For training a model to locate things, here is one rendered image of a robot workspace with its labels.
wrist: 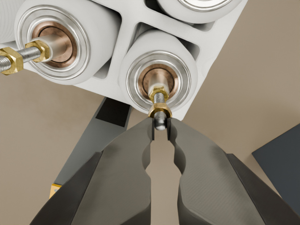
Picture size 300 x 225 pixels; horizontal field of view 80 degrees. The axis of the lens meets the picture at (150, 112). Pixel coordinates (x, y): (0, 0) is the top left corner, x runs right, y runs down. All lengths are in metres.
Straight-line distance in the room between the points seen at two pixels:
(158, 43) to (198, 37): 0.09
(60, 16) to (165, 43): 0.11
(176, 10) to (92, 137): 0.22
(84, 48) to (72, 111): 0.37
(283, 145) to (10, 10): 0.66
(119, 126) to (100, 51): 0.18
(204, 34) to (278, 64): 0.31
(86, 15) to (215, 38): 0.17
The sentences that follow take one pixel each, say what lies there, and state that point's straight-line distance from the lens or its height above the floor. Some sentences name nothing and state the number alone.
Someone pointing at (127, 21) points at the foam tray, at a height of 0.18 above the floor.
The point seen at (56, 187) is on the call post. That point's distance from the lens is 0.25.
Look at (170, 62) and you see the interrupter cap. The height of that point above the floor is 0.25.
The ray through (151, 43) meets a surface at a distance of 0.21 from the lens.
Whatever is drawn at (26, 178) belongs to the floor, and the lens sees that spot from 0.84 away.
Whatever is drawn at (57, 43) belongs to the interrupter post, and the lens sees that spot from 0.21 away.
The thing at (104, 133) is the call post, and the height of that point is 0.20.
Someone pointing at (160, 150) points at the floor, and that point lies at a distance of 0.60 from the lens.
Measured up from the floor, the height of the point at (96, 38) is 0.25.
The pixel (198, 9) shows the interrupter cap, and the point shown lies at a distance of 0.20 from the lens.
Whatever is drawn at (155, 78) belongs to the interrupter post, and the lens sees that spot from 0.20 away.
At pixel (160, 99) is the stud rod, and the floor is 0.31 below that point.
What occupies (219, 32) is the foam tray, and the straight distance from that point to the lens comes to 0.29.
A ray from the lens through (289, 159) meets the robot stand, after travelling 0.62.
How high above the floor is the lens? 0.45
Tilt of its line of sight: 61 degrees down
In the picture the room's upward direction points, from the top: 177 degrees counter-clockwise
